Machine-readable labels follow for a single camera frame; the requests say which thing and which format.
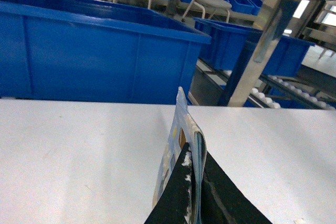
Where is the blue crate behind table left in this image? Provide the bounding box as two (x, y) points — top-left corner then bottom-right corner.
(1, 0), (211, 104)

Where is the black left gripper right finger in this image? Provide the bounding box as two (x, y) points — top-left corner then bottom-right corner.
(201, 153), (271, 223)

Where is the blue crate behind table right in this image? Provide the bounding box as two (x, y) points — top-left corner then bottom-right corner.
(194, 18), (315, 77)

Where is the blue crate behind table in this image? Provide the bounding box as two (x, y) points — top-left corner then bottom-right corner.
(194, 18), (315, 77)
(1, 0), (211, 104)

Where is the flower gift bag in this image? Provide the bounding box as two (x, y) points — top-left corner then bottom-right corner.
(152, 87), (207, 223)

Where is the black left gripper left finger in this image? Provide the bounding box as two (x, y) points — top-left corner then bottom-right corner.
(145, 143), (193, 223)

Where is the steel rack upright post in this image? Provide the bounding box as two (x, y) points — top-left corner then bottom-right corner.
(221, 0), (301, 107)

